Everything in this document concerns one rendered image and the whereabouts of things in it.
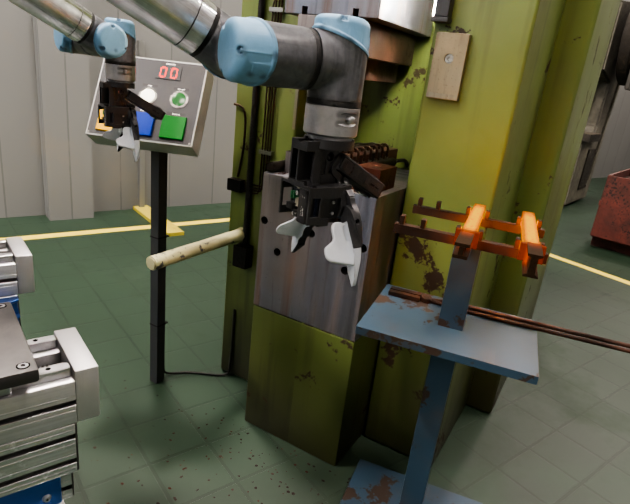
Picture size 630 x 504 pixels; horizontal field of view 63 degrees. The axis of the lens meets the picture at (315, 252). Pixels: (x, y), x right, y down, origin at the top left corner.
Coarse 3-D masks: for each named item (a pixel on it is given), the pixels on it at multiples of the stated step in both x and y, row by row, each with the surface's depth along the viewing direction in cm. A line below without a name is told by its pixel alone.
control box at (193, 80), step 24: (144, 72) 161; (168, 72) 161; (192, 72) 161; (96, 96) 160; (168, 96) 160; (192, 96) 159; (96, 120) 159; (192, 120) 158; (144, 144) 160; (168, 144) 157; (192, 144) 157
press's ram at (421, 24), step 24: (288, 0) 145; (312, 0) 141; (336, 0) 138; (360, 0) 135; (384, 0) 133; (408, 0) 146; (432, 0) 161; (384, 24) 146; (408, 24) 150; (432, 24) 166
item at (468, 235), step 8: (472, 208) 125; (480, 208) 126; (472, 216) 117; (480, 216) 118; (464, 224) 109; (472, 224) 110; (456, 232) 103; (464, 232) 102; (472, 232) 102; (456, 240) 96; (464, 240) 96; (472, 240) 98; (456, 248) 99; (464, 248) 96; (472, 248) 103; (456, 256) 95; (464, 256) 95
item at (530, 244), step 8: (528, 216) 123; (528, 224) 116; (536, 224) 117; (528, 232) 109; (536, 232) 110; (528, 240) 103; (536, 240) 104; (520, 248) 99; (528, 248) 94; (536, 248) 94; (544, 248) 97; (520, 256) 99; (528, 256) 96; (536, 256) 90; (528, 264) 93; (536, 264) 91; (528, 272) 92; (536, 272) 93
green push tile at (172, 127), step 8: (168, 120) 157; (176, 120) 157; (184, 120) 157; (160, 128) 157; (168, 128) 157; (176, 128) 157; (184, 128) 157; (160, 136) 156; (168, 136) 156; (176, 136) 156
